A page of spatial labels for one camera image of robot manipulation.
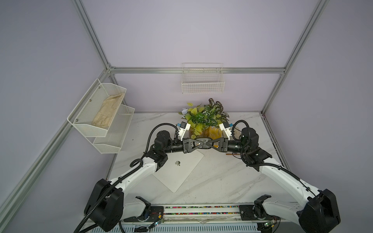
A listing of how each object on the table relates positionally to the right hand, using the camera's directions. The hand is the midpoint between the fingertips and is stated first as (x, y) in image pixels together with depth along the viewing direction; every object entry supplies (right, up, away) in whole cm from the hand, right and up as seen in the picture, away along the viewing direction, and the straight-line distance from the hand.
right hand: (208, 145), depth 71 cm
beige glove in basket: (-56, +15, +6) cm, 58 cm away
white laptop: (-17, -17, +20) cm, 31 cm away
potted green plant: (+3, +16, +10) cm, 19 cm away
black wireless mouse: (-2, +3, -2) cm, 4 cm away
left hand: (-4, 0, -1) cm, 4 cm away
